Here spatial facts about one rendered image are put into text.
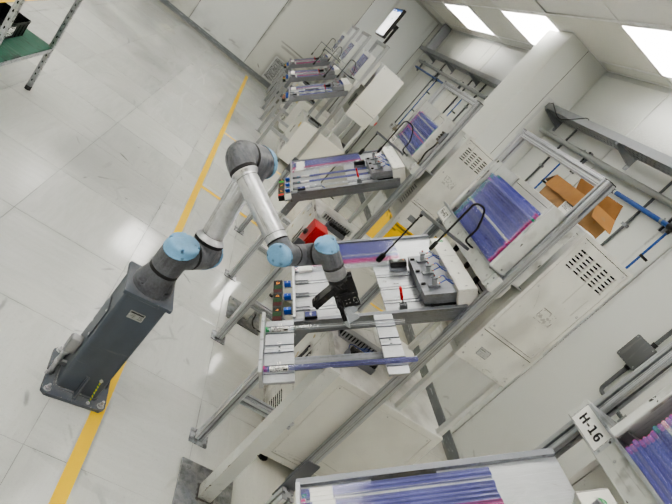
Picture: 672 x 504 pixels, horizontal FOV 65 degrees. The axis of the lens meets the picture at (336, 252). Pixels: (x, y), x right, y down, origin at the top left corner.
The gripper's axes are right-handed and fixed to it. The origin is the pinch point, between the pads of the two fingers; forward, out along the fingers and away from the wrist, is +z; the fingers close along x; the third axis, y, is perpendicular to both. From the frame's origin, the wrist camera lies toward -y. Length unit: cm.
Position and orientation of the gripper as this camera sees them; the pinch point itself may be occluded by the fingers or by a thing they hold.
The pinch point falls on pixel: (346, 323)
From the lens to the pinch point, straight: 193.5
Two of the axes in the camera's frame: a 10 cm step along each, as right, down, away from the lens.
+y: 9.6, -2.8, -0.5
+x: -0.8, -4.5, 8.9
